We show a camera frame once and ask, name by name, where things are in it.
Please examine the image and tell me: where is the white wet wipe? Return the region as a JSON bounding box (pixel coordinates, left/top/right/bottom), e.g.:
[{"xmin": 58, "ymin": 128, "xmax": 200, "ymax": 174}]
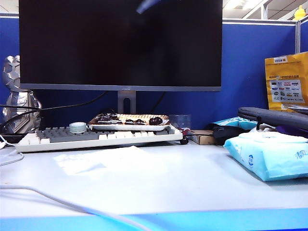
[{"xmin": 53, "ymin": 145, "xmax": 154, "ymax": 176}]

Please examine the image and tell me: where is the gold foil cherry tray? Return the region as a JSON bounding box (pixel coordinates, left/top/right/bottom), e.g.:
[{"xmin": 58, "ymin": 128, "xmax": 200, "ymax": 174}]
[{"xmin": 88, "ymin": 113, "xmax": 171, "ymax": 132}]

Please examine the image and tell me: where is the light blue wet wipes pack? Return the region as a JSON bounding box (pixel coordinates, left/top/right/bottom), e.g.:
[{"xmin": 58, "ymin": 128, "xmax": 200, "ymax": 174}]
[{"xmin": 223, "ymin": 132, "xmax": 308, "ymax": 181}]

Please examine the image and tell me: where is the clear plastic cup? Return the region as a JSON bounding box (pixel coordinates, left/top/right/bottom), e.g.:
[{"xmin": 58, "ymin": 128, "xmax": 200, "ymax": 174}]
[{"xmin": 169, "ymin": 114, "xmax": 192, "ymax": 130}]

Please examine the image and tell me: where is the silver monitor stand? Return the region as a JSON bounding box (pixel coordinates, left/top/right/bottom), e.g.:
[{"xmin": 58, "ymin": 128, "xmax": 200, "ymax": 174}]
[{"xmin": 117, "ymin": 90, "xmax": 137, "ymax": 114}]

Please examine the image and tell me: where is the small cardboard box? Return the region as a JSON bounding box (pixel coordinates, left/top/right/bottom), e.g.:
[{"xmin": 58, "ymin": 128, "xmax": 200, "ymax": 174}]
[{"xmin": 189, "ymin": 129, "xmax": 216, "ymax": 145}]

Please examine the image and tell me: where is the black computer mouse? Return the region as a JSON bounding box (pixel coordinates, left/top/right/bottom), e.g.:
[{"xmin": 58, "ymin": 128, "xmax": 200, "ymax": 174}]
[{"xmin": 211, "ymin": 125, "xmax": 246, "ymax": 146}]

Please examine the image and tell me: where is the translucent tape roll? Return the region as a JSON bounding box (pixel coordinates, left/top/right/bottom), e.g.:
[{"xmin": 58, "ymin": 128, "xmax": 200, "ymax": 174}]
[{"xmin": 69, "ymin": 122, "xmax": 87, "ymax": 134}]

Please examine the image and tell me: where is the small blue tissue pack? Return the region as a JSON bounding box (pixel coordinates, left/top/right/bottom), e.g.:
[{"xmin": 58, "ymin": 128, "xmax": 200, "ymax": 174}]
[{"xmin": 214, "ymin": 116, "xmax": 258, "ymax": 130}]

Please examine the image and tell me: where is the white and grey keyboard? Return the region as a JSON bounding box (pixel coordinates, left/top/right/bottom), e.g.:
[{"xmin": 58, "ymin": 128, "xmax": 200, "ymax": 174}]
[{"xmin": 14, "ymin": 124, "xmax": 183, "ymax": 154}]

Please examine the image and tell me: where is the black computer monitor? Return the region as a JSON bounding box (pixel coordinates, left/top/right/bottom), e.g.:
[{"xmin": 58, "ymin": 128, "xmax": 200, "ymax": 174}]
[{"xmin": 18, "ymin": 0, "xmax": 223, "ymax": 92}]

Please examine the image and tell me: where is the grey fabric pouch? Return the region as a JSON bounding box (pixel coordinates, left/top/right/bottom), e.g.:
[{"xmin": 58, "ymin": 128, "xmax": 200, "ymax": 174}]
[{"xmin": 238, "ymin": 107, "xmax": 308, "ymax": 132}]

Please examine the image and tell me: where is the silver robot figurine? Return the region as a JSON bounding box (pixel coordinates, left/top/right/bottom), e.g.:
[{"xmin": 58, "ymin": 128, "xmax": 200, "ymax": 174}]
[{"xmin": 1, "ymin": 55, "xmax": 42, "ymax": 134}]

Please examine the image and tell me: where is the yellow printed bag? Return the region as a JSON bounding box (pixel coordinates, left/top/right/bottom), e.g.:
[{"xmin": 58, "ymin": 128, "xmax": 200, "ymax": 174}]
[{"xmin": 264, "ymin": 51, "xmax": 308, "ymax": 113}]

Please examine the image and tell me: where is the purple cloth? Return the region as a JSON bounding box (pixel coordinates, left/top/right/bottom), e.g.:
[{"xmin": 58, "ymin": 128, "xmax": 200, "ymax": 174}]
[{"xmin": 276, "ymin": 124, "xmax": 308, "ymax": 139}]

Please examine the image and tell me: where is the yellow rubber duck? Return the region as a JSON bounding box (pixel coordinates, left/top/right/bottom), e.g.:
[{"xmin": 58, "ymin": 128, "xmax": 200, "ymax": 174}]
[{"xmin": 292, "ymin": 5, "xmax": 306, "ymax": 21}]

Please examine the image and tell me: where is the black cable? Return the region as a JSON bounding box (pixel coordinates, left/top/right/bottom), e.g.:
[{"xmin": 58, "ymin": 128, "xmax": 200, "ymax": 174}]
[
  {"xmin": 0, "ymin": 90, "xmax": 109, "ymax": 127},
  {"xmin": 0, "ymin": 105, "xmax": 40, "ymax": 111}
]

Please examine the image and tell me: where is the white cable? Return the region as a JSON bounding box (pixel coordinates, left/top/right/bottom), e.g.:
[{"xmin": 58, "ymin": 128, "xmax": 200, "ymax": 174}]
[{"xmin": 0, "ymin": 134, "xmax": 154, "ymax": 231}]

